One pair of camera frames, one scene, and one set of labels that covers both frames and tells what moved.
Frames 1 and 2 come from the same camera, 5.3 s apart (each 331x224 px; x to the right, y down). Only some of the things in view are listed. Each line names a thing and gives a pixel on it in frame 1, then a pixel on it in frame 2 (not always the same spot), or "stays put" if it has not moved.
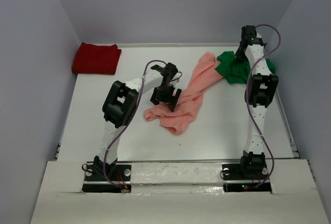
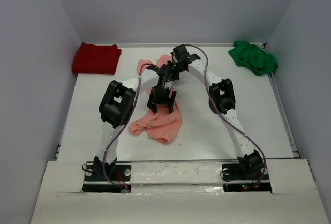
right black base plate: [245, 177] stays put
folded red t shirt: [95, 59] stays put
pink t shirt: [207, 72] → [164, 127]
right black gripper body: [240, 54] → [160, 71]
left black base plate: [107, 178] stays put
